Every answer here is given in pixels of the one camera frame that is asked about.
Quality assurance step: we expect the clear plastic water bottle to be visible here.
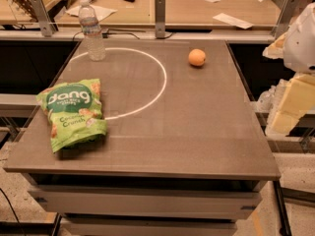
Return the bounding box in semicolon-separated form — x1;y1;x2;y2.
79;0;105;61

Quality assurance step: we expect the green rice chip bag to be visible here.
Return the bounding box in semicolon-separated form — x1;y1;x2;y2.
36;79;106;152

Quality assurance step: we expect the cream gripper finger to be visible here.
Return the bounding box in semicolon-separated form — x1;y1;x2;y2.
265;73;315;137

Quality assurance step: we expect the white circle tape ring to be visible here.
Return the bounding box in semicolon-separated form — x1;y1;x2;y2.
68;47;168;121

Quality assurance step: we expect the orange fruit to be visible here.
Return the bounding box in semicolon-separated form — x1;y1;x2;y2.
188;49;206;67

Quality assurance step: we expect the middle metal bracket post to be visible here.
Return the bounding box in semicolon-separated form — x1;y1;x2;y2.
155;0;165;39

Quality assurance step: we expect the black cable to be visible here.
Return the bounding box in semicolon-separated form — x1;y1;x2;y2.
72;28;175;41

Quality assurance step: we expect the metal bracket post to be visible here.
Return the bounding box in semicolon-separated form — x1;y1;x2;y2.
155;0;165;39
30;0;55;37
272;0;299;38

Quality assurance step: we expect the right metal bracket post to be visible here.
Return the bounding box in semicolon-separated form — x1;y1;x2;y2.
272;0;299;38

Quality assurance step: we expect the white paper sheet right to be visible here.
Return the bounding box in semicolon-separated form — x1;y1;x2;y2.
214;13;253;30

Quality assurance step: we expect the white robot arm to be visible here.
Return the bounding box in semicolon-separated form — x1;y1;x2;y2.
263;3;315;138

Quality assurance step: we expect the left metal bracket post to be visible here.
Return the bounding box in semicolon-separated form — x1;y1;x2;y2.
30;0;55;37

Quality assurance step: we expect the white paper sheet left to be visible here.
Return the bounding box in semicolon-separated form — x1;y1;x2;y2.
66;5;115;21

